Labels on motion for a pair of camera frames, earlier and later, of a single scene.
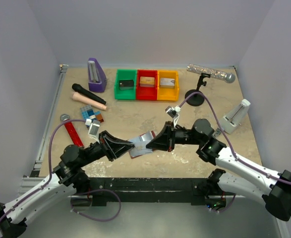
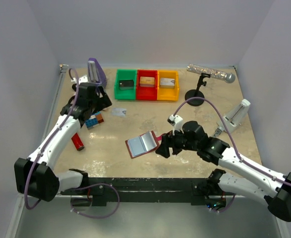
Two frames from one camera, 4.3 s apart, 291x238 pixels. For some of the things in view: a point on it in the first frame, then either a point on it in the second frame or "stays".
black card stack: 126,85 stays
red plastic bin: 146,93 stays
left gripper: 113,147 -> 104,102
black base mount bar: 199,190 stays
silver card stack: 167,83 stays
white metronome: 236,117 stays
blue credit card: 140,148 -> 118,112
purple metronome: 97,80 stays
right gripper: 165,140 -> 168,140
